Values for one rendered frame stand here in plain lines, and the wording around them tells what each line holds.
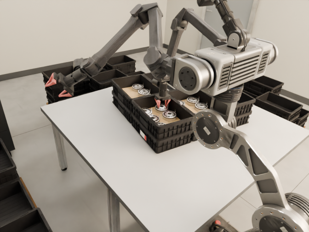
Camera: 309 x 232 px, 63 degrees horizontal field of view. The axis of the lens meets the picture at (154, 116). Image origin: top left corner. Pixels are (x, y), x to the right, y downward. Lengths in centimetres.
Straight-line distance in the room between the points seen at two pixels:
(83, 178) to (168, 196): 127
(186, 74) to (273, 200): 64
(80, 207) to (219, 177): 124
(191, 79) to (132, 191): 80
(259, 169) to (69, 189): 178
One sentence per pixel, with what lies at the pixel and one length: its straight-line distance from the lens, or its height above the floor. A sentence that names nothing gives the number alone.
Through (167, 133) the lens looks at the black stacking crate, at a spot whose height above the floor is 86.
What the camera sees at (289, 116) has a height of 55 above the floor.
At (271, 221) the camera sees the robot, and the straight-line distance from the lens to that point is 124.
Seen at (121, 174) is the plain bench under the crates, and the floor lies 70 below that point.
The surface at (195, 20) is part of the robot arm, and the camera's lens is 160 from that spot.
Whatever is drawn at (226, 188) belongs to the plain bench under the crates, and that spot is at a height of 70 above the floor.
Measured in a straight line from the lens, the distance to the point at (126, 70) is 356.
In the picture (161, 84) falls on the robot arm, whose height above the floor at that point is 106.
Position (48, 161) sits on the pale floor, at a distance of 285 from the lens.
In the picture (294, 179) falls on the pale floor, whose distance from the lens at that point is 300.
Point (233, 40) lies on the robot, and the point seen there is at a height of 156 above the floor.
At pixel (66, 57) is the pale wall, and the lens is 502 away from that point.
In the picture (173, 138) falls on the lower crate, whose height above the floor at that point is 80.
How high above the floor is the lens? 183
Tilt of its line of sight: 32 degrees down
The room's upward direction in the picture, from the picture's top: 4 degrees clockwise
